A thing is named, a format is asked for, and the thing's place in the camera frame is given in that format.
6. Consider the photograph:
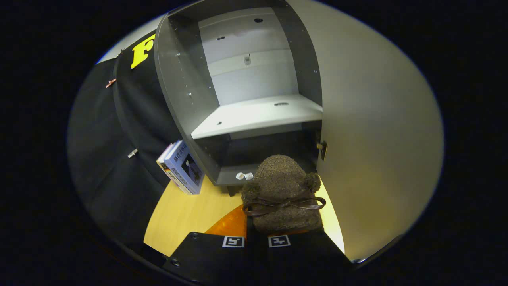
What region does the brown fuzzy shoe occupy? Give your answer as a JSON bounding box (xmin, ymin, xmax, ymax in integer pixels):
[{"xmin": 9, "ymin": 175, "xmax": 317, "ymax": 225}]
[{"xmin": 241, "ymin": 154, "xmax": 327, "ymax": 235}]

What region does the white spine book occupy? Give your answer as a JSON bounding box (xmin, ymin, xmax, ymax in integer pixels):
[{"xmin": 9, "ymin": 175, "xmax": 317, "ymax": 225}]
[{"xmin": 156, "ymin": 143, "xmax": 187, "ymax": 194}]

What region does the blue cover book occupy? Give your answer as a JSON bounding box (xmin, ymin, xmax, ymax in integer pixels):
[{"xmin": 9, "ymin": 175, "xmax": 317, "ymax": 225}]
[{"xmin": 164, "ymin": 140, "xmax": 205, "ymax": 195}]

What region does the grey shoe cabinet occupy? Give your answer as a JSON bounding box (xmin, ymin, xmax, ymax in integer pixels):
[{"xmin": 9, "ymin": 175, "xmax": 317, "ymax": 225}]
[{"xmin": 154, "ymin": 0, "xmax": 323, "ymax": 196}]

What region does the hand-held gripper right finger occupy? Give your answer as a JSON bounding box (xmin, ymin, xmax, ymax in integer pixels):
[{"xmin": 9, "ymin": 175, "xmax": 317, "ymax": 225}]
[{"xmin": 249, "ymin": 230, "xmax": 354, "ymax": 286}]

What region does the beige shoe cabinet door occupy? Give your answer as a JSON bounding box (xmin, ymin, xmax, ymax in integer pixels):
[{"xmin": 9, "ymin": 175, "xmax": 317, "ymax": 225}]
[{"xmin": 286, "ymin": 0, "xmax": 445, "ymax": 261}]

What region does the black backdrop cloth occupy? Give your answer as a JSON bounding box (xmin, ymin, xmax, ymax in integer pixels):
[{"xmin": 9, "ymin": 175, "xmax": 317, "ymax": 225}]
[{"xmin": 67, "ymin": 34, "xmax": 183, "ymax": 249}]

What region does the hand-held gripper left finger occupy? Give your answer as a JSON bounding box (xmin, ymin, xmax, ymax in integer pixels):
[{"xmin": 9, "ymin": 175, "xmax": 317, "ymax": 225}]
[{"xmin": 163, "ymin": 205, "xmax": 248, "ymax": 286}]

